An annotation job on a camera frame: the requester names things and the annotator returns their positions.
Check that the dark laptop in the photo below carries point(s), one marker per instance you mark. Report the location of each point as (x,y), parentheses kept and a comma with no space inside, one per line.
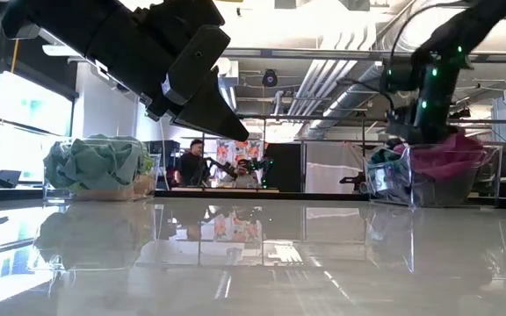
(9,177)

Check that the floral curtain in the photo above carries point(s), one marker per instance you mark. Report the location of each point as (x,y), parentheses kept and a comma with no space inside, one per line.
(231,151)

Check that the magenta towel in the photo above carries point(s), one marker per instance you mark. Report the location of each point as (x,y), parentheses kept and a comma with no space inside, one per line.
(446,160)

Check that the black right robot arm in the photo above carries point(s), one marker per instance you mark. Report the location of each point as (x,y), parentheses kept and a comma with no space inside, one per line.
(437,92)

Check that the white partition board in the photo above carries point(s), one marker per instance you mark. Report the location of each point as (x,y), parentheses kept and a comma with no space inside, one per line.
(332,171)

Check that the white ceiling pipes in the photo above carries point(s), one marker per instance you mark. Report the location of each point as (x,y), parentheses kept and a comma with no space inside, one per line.
(319,74)

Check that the person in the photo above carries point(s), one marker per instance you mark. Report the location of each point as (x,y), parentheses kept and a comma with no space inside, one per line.
(191,167)
(244,177)

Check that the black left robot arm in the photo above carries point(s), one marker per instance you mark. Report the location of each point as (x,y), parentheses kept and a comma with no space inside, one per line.
(51,17)

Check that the bright wall window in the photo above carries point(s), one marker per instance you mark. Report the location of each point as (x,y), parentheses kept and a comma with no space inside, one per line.
(33,123)

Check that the large brown-grey towel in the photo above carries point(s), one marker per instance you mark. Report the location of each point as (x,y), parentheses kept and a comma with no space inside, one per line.
(446,193)

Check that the white ceiling light fixture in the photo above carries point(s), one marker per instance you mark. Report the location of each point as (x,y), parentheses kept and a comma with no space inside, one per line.
(59,50)

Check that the clear plastic basket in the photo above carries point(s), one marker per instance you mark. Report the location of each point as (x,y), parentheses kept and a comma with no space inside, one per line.
(51,193)
(492,175)

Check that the black background robot arm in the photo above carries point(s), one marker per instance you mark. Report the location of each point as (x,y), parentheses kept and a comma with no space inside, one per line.
(222,167)

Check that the black round ceiling camera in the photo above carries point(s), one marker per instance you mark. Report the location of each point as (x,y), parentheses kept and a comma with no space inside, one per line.
(269,79)

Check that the grey ventilation duct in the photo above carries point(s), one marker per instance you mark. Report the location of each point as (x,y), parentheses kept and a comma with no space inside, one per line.
(345,105)

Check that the mint green towel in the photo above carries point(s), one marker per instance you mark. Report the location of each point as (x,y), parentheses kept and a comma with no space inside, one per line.
(99,162)

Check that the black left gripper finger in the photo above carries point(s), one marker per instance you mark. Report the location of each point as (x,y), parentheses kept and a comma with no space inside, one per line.
(211,116)

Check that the lime green towel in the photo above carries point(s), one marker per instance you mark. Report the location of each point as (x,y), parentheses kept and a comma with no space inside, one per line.
(146,162)

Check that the black partition panel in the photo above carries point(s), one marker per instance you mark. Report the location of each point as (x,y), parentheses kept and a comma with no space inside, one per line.
(286,167)

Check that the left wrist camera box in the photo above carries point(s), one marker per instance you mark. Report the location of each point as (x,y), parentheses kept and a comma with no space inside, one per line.
(196,57)

